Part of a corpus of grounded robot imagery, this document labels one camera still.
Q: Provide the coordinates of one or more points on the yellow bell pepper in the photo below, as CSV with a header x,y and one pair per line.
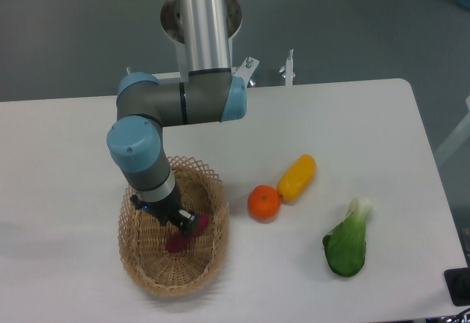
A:
x,y
297,178

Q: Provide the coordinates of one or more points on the purple sweet potato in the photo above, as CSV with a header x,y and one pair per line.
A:
x,y
178,242

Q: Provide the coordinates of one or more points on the orange tangerine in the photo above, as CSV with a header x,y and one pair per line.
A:
x,y
263,202

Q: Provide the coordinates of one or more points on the black device at table edge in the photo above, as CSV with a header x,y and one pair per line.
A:
x,y
457,282

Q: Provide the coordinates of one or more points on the oval wicker basket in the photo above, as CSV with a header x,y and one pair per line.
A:
x,y
142,240

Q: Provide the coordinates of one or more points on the green bok choy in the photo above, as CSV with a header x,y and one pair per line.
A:
x,y
345,245

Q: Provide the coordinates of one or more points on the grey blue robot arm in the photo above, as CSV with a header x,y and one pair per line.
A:
x,y
209,93

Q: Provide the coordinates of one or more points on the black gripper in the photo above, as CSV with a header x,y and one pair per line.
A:
x,y
168,209

